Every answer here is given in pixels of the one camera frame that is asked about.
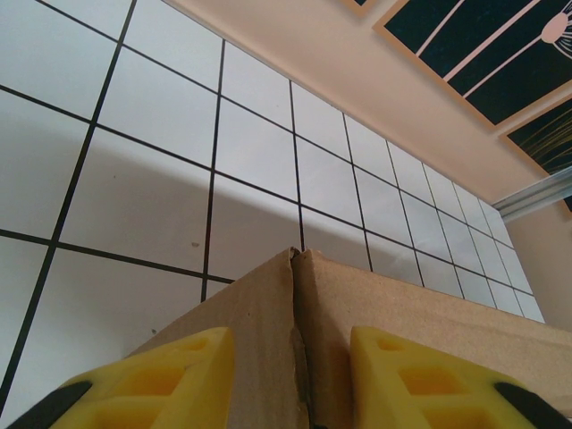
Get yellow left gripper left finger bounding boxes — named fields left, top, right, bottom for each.
left=8, top=325, right=236, bottom=429

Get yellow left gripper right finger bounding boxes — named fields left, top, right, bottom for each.
left=349, top=324, right=572, bottom=429

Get brown cardboard box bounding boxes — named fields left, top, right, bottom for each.
left=122, top=247, right=572, bottom=429

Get aluminium corner post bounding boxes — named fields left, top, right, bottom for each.
left=491, top=165, right=572, bottom=223

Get wall panel pink circle gold lines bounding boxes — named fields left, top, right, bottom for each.
left=500, top=96, right=572, bottom=180

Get wall panel with pink flowers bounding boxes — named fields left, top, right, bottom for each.
left=373, top=0, right=572, bottom=130

